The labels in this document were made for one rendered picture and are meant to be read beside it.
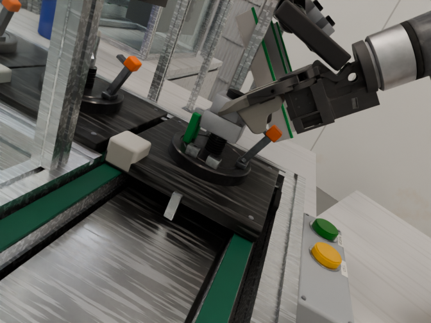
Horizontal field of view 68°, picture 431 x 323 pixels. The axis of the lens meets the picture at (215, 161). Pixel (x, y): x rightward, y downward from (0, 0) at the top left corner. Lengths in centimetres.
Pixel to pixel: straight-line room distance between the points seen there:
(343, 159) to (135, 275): 312
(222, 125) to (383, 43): 23
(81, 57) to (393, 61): 36
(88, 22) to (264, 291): 33
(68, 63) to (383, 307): 62
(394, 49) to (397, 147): 285
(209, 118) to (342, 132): 293
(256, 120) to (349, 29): 304
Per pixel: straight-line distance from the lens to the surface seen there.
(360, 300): 66
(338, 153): 340
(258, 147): 50
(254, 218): 45
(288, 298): 38
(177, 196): 43
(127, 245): 41
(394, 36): 46
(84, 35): 37
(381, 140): 330
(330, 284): 45
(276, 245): 44
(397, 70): 46
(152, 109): 66
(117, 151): 46
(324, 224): 54
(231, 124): 49
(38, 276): 36
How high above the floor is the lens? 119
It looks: 24 degrees down
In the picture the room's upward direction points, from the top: 24 degrees clockwise
